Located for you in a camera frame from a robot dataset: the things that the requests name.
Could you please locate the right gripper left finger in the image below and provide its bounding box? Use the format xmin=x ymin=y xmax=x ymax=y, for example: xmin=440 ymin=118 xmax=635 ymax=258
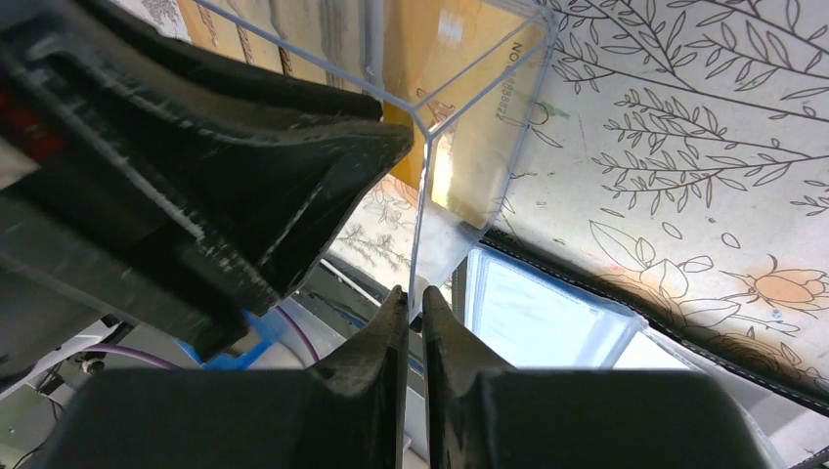
xmin=32 ymin=287 xmax=409 ymax=468

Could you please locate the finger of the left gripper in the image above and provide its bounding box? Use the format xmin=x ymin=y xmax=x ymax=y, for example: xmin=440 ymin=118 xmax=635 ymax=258
xmin=1 ymin=1 xmax=413 ymax=362

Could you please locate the orange credit card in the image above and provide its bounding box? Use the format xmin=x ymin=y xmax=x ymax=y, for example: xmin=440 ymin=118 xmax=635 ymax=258
xmin=381 ymin=1 xmax=555 ymax=230

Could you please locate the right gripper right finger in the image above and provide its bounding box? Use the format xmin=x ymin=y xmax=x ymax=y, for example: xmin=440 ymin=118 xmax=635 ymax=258
xmin=422 ymin=286 xmax=773 ymax=468

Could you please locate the floral pattern table mat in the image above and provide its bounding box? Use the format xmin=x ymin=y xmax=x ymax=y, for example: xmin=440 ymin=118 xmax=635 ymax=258
xmin=125 ymin=1 xmax=828 ymax=374

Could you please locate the clear plastic card box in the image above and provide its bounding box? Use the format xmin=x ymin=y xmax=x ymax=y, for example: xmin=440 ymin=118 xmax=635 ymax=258
xmin=203 ymin=1 xmax=557 ymax=314

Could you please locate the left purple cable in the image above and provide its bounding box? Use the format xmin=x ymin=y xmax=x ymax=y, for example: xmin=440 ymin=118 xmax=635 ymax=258
xmin=77 ymin=304 xmax=322 ymax=373

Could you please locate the black leather card holder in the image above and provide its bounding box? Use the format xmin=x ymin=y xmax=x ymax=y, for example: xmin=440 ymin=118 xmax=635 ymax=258
xmin=452 ymin=223 xmax=828 ymax=467

